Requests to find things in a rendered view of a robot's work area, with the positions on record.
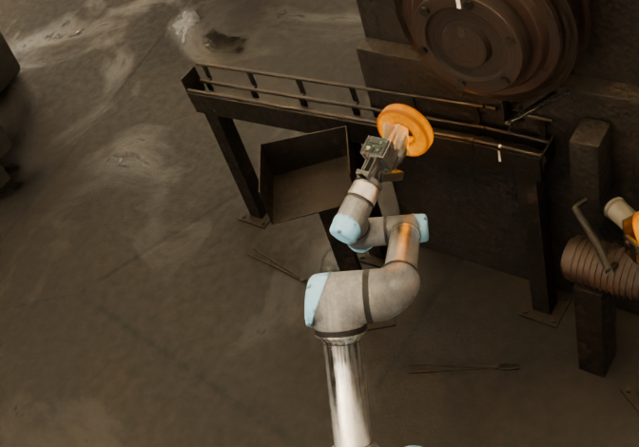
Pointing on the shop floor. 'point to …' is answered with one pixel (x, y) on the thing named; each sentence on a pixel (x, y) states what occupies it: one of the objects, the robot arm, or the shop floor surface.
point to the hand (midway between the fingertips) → (403, 125)
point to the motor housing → (597, 299)
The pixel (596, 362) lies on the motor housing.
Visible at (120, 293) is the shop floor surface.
